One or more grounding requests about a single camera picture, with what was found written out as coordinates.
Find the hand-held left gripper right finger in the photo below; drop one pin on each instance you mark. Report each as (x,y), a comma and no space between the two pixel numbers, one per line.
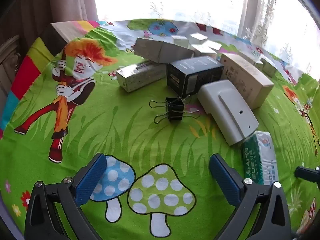
(223,180)

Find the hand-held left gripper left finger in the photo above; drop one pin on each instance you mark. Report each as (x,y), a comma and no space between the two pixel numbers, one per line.
(90,178)

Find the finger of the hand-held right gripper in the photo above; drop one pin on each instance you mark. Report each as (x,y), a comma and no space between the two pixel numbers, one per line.
(307,174)

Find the green and white medicine box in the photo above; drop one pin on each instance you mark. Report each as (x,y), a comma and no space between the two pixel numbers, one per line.
(260,160)

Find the white plastic device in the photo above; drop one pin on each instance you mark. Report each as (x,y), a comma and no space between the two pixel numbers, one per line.
(225,110)

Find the black binder clip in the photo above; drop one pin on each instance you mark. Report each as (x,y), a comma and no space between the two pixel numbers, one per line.
(173,103)
(176,115)

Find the beige cardboard box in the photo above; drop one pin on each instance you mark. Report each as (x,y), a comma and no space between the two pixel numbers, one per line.
(247,80)

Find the black cardboard box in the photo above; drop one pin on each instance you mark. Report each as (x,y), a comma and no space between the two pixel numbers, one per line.
(192,77)

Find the white box with dark label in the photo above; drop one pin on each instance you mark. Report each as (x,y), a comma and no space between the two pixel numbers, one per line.
(140,77)

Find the small white cube box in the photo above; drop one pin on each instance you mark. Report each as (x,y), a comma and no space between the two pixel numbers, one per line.
(203,50)
(198,38)
(180,41)
(268,67)
(215,45)

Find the long white cardboard box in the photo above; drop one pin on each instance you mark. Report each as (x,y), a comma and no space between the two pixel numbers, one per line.
(162,50)

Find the green cartoon printed blanket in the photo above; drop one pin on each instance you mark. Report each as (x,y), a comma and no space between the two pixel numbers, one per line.
(125,135)

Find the white lace sheer curtain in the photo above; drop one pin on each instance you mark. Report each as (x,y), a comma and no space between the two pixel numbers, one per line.
(260,10)

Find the brown patterned curtain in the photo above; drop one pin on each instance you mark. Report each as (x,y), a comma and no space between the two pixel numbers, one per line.
(72,0)

